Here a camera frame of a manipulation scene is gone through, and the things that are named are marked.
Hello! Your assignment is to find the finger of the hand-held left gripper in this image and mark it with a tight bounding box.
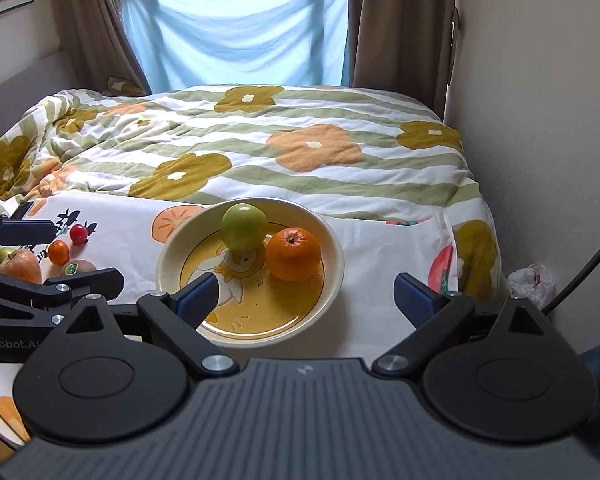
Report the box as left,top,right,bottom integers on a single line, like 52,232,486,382
0,266,125,331
0,215,58,251

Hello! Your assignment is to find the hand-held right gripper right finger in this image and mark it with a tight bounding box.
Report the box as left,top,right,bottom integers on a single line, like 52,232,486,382
372,272,551,378

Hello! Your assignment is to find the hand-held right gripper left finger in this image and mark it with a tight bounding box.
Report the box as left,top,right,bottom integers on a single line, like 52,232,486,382
62,274,241,380

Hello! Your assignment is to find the brown fruit with green sticker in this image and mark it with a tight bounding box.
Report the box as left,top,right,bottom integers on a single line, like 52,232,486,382
61,259,97,277

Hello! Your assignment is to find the small mandarin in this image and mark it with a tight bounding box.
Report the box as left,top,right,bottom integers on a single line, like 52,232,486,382
47,240,71,266

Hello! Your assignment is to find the white printed cloth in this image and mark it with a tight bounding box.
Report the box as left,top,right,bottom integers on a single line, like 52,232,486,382
0,192,463,453

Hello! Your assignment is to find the green apple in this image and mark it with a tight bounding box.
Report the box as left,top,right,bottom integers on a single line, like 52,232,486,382
221,202,269,253

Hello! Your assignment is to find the large orange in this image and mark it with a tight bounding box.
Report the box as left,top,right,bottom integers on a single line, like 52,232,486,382
265,227,322,282

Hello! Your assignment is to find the white plastic bag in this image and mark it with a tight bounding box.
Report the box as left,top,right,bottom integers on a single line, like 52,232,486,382
507,263,556,308

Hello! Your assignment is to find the floral striped quilt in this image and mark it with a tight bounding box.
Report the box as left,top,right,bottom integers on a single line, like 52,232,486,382
0,84,512,306

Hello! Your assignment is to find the floral pillow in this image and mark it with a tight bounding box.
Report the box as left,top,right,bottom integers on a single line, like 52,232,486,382
105,77,147,97

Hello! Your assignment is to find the brown curtain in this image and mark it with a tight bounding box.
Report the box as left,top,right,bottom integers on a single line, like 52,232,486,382
47,0,153,96
346,0,463,121

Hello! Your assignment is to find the light blue hanging cloth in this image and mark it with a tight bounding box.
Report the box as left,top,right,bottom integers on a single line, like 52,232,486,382
122,0,351,98

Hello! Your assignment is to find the black cable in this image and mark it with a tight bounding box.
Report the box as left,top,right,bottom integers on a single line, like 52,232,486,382
545,220,600,316

